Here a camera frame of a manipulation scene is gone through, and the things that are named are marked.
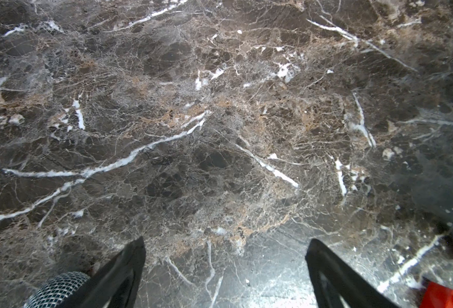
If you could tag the red lego brick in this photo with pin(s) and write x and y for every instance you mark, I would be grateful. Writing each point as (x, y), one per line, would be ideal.
(437, 296)

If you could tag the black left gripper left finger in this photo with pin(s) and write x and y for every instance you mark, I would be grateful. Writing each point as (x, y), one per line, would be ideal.
(116, 283)

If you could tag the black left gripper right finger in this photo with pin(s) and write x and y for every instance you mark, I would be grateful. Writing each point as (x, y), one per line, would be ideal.
(335, 282)

